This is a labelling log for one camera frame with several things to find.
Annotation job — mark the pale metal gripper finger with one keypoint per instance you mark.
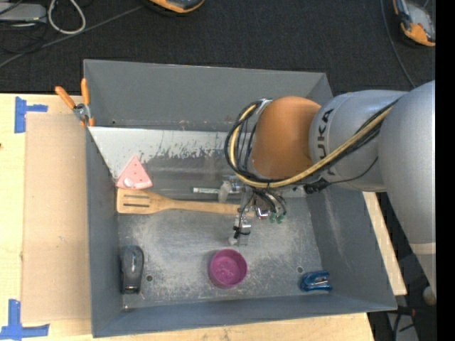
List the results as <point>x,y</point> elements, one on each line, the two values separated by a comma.
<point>245,236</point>
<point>235,231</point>

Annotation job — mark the purple plastic cup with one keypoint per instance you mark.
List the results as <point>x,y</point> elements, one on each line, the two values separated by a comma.
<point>227,269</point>

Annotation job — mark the clear glass thing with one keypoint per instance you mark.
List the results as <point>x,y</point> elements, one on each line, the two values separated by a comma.
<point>227,190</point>

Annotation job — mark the grey metal bin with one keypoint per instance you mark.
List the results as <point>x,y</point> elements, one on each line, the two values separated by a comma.
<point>185,233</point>

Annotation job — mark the green and white stick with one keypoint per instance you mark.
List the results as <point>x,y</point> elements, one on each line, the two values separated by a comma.
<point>205,190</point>

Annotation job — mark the blue stapler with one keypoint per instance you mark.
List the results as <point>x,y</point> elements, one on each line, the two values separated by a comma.
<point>315,281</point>

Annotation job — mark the wooden slotted spatula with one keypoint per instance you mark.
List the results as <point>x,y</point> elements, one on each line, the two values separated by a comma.
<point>142,202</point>

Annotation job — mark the dark grey computer mouse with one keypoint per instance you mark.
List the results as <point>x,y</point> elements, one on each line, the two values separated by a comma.
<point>131,266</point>

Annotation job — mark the pink triangular toy slice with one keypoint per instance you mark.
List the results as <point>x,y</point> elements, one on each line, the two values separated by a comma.
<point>134,176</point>

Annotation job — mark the brown cardboard board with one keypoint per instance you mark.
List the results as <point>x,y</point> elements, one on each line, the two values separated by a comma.
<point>53,208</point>

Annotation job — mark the black cylinder on white bracket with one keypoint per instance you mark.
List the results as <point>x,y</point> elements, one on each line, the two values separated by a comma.
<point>314,188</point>

